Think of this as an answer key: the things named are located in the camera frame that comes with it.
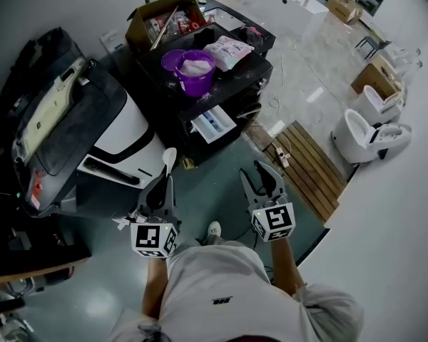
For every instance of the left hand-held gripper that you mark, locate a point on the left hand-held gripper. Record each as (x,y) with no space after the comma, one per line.
(153,235)

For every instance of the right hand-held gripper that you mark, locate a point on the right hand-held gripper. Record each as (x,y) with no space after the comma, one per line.
(276,219)

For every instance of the white plastic scoop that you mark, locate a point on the white plastic scoop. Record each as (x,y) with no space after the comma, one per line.
(169,158)

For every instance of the white detergent drawer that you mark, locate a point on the white detergent drawer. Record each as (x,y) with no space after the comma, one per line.
(214,125)

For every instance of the white detergent powder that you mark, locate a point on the white detergent powder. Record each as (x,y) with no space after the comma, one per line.
(194,67)

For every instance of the person's right forearm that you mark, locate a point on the person's right forearm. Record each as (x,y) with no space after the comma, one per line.
(283,262)

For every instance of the person's left forearm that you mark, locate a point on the person's left forearm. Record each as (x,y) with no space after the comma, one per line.
(155,283)

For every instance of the black washing machine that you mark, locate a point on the black washing machine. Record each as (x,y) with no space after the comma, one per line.
(235,80)

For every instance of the pink and white detergent bag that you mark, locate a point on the pink and white detergent bag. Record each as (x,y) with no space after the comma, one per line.
(228,52)

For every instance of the white power strip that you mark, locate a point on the white power strip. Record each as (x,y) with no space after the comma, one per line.
(282,156)

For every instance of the wooden slatted board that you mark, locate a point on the wooden slatted board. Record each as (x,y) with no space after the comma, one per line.
(306,166)

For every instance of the person's white shoe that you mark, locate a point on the person's white shoe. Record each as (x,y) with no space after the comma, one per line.
(214,228)

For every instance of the white and black appliance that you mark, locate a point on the white and black appliance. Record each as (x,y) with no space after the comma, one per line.
(103,119)

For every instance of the white toilet with open lid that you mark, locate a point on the white toilet with open lid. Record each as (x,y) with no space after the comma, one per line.
(360,141)

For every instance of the person's grey shirt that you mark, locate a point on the person's grey shirt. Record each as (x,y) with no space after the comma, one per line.
(228,290)

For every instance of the purple plastic bucket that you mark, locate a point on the purple plastic bucket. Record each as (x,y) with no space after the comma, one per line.
(196,82)

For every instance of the purple bucket lid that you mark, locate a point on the purple bucket lid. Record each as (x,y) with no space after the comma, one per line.
(168,62)

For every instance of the white toilet in box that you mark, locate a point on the white toilet in box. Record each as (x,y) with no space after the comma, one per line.
(376,102)

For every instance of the dark low shelf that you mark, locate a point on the dark low shelf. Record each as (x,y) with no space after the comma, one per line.
(28,251)

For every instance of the large open cardboard box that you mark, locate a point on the large open cardboard box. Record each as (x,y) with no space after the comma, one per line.
(371,73)

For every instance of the black appliance with white panel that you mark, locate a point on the black appliance with white panel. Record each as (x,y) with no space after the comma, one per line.
(235,16)

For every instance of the open cardboard box with clutter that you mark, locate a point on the open cardboard box with clutter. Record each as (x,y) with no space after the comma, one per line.
(142,23)

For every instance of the black stool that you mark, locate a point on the black stool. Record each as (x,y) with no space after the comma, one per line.
(369,43)

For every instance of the closed cardboard box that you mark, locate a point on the closed cardboard box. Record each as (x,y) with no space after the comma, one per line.
(344,7)

